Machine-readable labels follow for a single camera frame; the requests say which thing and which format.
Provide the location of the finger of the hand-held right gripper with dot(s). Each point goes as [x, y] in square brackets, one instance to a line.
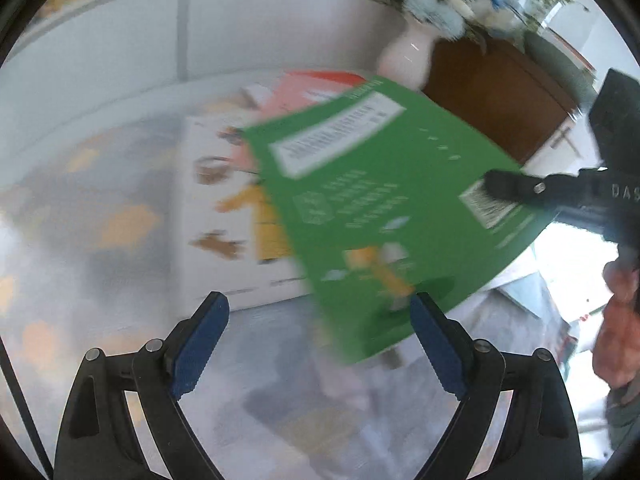
[530, 190]

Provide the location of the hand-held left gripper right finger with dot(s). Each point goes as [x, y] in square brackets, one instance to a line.
[442, 355]

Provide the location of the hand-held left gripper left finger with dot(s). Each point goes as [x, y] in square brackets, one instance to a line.
[197, 350]

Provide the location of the dark green book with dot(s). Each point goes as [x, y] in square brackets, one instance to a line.
[375, 210]

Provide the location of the person's right forearm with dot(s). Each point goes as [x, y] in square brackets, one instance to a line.
[625, 420]

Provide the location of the person's right hand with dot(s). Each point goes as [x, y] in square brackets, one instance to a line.
[617, 340]

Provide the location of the white book with small figures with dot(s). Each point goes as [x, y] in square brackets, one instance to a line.
[210, 270]

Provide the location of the dark round plate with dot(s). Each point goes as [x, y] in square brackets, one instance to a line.
[555, 60]

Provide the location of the brown cabinet with white drawers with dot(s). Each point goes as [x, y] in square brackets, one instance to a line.
[490, 100]

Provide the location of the white ribbed vase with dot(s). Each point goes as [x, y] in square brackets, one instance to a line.
[405, 55]

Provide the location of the red book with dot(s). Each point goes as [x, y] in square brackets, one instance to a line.
[300, 95]

